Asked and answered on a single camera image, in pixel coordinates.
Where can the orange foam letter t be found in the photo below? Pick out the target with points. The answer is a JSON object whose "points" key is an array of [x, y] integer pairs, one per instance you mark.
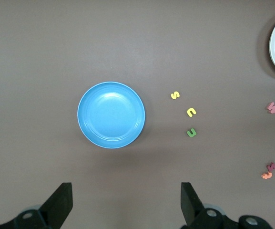
{"points": [[266, 175]]}

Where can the yellow foam letter u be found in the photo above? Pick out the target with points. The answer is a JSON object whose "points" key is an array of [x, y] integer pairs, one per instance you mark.
{"points": [[188, 111]]}

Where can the yellow foam letter s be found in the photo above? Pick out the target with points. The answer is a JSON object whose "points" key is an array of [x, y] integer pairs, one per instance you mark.
{"points": [[175, 95]]}

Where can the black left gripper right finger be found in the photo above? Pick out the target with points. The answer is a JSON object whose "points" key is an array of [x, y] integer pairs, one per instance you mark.
{"points": [[192, 210]]}

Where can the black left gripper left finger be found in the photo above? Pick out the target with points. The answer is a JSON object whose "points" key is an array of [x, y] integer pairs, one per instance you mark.
{"points": [[56, 210]]}

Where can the blue plate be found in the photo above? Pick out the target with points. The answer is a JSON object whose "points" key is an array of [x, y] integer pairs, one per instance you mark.
{"points": [[111, 115]]}

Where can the green foam letter n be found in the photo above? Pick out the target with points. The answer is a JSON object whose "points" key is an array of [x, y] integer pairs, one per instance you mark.
{"points": [[189, 134]]}

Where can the pink foam letter w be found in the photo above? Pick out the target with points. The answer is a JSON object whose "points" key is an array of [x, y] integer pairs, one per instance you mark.
{"points": [[273, 108]]}

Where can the brown table cover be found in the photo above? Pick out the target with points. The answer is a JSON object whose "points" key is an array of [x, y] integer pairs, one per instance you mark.
{"points": [[32, 71]]}

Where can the dark red foam letter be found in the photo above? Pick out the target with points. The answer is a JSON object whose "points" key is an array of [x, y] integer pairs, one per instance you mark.
{"points": [[271, 167]]}

